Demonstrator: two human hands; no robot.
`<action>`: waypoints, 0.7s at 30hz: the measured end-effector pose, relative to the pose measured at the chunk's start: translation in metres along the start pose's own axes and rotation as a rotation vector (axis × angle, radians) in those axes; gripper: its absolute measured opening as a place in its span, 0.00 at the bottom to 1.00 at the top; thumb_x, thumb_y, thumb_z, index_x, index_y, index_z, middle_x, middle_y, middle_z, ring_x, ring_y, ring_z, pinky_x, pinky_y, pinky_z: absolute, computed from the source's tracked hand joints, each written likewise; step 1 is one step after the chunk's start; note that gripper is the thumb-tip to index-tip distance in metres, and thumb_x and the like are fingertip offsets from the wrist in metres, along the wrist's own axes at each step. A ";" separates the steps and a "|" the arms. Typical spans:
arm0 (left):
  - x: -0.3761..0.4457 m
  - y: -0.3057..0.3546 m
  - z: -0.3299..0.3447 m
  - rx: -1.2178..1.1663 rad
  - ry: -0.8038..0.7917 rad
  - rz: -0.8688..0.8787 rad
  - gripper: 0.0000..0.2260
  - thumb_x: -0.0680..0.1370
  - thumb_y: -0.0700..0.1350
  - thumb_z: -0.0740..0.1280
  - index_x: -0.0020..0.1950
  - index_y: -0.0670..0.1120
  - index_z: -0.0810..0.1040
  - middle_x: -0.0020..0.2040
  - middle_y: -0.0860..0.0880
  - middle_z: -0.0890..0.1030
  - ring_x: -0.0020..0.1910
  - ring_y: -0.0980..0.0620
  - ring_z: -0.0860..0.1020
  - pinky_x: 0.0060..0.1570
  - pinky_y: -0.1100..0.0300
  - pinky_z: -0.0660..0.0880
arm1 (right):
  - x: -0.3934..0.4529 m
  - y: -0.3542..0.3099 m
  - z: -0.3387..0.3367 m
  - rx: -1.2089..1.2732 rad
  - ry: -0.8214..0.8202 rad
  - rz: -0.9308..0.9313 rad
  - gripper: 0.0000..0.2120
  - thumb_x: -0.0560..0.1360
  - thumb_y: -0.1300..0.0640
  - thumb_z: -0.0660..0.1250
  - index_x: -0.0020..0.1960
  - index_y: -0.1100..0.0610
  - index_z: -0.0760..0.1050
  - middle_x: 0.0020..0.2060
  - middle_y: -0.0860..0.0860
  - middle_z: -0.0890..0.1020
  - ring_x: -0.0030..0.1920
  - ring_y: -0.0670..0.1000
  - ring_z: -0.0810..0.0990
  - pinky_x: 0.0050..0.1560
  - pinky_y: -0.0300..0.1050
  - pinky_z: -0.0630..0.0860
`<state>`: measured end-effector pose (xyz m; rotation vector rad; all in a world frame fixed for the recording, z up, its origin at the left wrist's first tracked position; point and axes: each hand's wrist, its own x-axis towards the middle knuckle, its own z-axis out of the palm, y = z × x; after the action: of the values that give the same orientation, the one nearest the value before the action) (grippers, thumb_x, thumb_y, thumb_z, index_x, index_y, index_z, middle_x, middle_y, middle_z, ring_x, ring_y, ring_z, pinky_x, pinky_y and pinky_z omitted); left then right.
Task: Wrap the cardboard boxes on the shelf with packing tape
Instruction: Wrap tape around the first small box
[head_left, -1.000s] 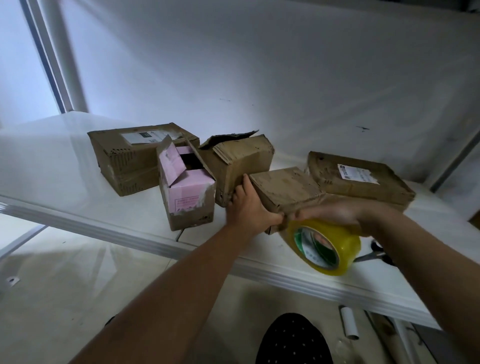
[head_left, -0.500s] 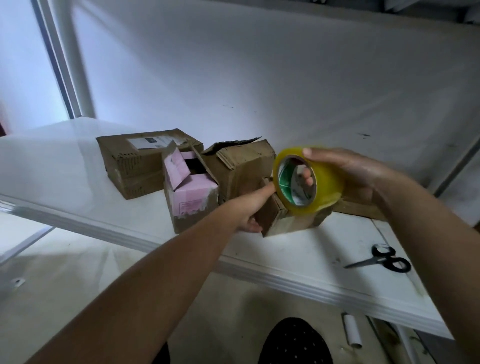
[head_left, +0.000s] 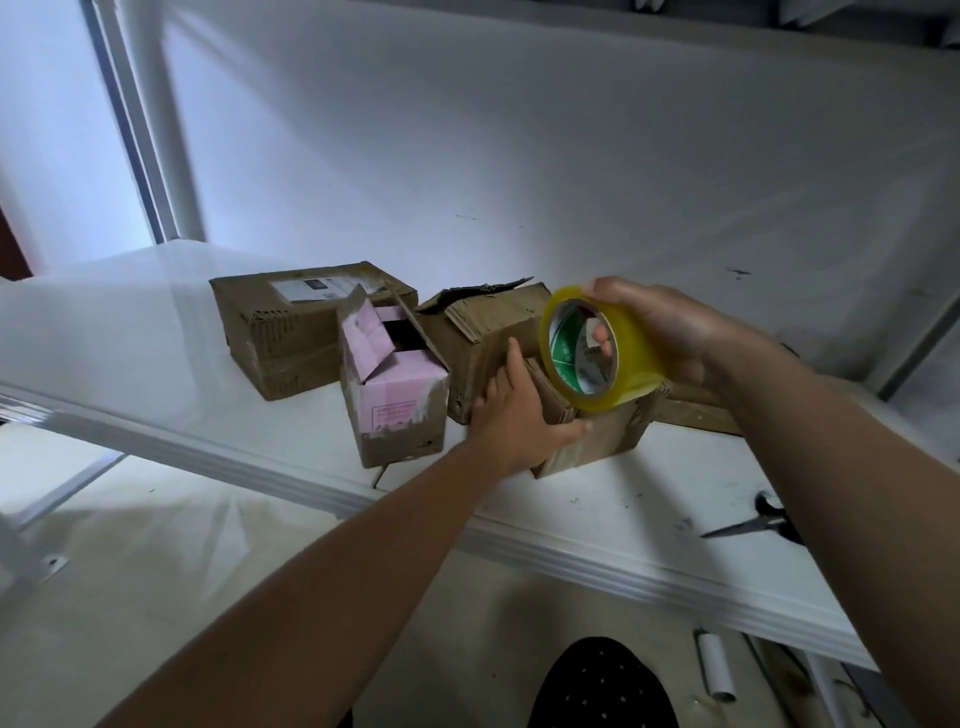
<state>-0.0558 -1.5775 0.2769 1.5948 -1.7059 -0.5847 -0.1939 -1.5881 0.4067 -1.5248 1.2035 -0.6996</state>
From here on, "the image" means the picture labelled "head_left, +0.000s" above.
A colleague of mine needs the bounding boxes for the person's right hand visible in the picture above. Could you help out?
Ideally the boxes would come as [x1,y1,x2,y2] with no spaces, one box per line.
[577,276,752,395]

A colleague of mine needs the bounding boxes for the person's left hand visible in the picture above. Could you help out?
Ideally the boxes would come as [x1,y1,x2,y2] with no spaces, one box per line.
[468,336,594,479]

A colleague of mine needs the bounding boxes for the yellow tape roll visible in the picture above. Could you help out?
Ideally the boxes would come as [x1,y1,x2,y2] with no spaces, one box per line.
[537,286,669,416]

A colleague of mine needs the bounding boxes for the small cardboard box red label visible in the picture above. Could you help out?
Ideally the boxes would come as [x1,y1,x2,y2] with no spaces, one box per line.
[525,360,662,479]

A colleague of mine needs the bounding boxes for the corrugated cardboard box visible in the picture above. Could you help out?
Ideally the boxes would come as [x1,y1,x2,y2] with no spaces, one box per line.
[414,277,554,426]

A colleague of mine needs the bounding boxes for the pink carton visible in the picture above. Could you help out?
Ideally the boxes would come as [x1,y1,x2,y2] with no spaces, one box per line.
[336,285,452,470]

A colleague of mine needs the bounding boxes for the long cardboard box white label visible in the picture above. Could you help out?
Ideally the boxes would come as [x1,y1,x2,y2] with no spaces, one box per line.
[208,261,420,402]

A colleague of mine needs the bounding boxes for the person's right forearm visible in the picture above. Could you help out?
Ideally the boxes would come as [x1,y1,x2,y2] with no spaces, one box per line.
[720,337,960,728]

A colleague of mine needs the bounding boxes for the person's left forearm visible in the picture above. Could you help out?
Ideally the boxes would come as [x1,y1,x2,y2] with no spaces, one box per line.
[97,442,519,728]

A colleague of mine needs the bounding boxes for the person's black trousers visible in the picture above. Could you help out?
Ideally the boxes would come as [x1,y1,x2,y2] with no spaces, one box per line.
[526,636,680,728]

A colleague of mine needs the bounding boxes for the white tube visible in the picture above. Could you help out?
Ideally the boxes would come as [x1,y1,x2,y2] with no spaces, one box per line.
[694,628,740,704]

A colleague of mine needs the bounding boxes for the white metal shelf rack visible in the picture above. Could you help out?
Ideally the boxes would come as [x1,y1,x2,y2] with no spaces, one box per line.
[0,0,960,728]

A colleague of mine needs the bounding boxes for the black handled scissors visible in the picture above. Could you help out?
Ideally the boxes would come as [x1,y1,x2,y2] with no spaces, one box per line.
[699,489,804,545]

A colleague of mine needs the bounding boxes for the red-brown door frame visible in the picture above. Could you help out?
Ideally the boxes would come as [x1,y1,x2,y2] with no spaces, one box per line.
[0,205,35,284]

